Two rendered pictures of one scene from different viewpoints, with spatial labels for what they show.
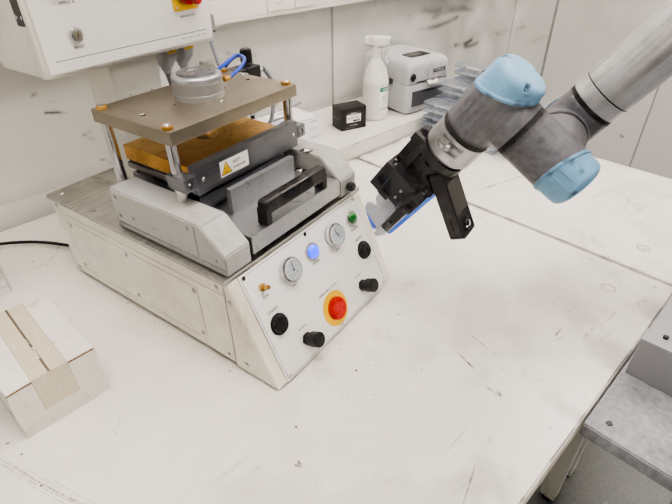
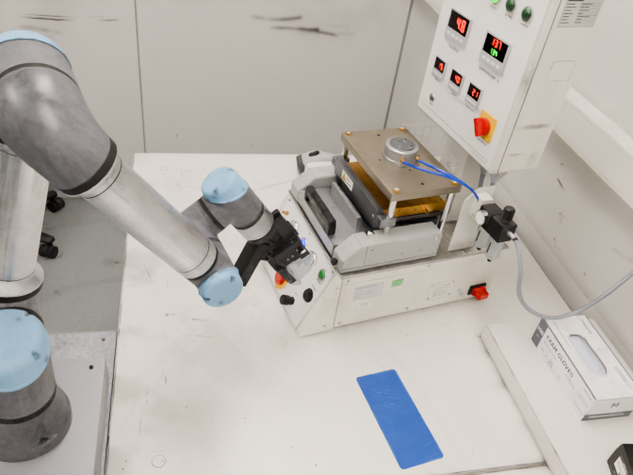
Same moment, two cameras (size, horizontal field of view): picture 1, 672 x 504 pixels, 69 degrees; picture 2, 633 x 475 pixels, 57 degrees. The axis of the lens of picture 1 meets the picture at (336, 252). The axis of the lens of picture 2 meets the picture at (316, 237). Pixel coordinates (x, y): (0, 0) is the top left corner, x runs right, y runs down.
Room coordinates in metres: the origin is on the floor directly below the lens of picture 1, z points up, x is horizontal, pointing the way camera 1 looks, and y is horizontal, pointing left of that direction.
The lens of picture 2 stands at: (1.19, -0.94, 1.79)
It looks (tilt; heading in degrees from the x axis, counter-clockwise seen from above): 38 degrees down; 117
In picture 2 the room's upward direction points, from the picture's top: 9 degrees clockwise
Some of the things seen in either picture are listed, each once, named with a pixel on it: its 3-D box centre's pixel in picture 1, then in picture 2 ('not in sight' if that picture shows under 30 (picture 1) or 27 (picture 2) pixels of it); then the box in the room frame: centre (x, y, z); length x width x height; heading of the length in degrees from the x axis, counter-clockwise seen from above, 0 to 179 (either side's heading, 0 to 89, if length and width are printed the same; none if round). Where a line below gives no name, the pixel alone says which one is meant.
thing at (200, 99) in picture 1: (198, 104); (412, 170); (0.82, 0.23, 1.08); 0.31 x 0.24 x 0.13; 145
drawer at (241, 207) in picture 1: (232, 181); (370, 208); (0.75, 0.18, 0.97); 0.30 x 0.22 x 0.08; 55
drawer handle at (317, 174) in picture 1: (294, 193); (319, 208); (0.68, 0.06, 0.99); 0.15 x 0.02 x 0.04; 145
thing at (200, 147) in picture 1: (209, 129); (395, 180); (0.79, 0.21, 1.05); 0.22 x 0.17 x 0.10; 145
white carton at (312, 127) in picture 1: (276, 133); (583, 365); (1.34, 0.17, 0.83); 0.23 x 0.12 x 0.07; 133
